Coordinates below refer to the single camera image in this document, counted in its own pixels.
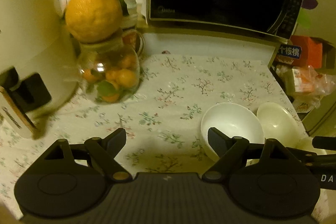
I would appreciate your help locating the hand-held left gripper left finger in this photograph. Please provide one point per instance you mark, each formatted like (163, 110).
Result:
(115, 138)

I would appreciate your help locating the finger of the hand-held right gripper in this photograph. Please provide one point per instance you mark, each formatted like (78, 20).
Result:
(325, 143)
(315, 158)

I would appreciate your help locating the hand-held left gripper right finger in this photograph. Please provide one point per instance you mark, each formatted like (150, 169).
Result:
(218, 140)

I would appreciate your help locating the small cream bowl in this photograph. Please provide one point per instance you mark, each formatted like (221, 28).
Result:
(305, 144)

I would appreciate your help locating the white bowl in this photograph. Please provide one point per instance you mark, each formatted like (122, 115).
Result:
(231, 119)

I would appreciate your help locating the large cream bowl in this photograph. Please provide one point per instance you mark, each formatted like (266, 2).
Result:
(275, 121)

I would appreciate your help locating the orange and white snack packet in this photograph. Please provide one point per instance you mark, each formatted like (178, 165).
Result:
(304, 107)

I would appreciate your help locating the pile of orange kumquats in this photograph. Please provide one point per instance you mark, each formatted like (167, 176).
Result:
(126, 78)

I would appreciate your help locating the floral tablecloth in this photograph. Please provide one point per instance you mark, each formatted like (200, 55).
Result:
(170, 98)

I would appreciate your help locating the clear plastic snack bag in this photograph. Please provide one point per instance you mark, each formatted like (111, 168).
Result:
(309, 79)

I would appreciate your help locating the glass jar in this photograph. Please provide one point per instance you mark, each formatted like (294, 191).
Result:
(89, 56)

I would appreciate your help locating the orange carton box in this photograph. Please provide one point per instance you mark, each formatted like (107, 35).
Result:
(307, 48)

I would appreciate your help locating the stack of white containers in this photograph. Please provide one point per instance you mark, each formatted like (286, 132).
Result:
(130, 16)

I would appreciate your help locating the yellow citrus fruit with leaves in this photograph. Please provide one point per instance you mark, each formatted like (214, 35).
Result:
(92, 14)

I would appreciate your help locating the green sticker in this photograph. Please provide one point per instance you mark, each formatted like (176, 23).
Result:
(304, 18)

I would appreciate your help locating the white air fryer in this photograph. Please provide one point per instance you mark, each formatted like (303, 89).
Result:
(31, 29)

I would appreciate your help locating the purple sticker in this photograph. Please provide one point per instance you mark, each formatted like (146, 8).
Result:
(309, 1)

